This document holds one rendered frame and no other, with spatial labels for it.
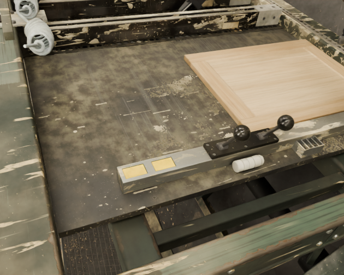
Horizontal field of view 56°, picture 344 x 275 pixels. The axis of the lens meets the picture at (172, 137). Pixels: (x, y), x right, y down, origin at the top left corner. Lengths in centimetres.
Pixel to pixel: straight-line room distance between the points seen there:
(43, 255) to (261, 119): 68
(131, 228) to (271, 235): 29
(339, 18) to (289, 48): 124
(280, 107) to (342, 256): 62
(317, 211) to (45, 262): 54
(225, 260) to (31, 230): 34
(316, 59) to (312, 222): 81
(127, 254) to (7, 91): 49
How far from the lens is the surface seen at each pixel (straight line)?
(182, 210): 294
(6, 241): 61
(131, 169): 75
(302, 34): 156
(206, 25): 144
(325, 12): 271
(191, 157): 79
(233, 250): 65
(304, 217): 75
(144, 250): 72
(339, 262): 141
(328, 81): 129
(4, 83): 94
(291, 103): 110
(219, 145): 80
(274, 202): 88
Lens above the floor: 211
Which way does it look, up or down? 42 degrees down
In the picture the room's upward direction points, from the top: 72 degrees counter-clockwise
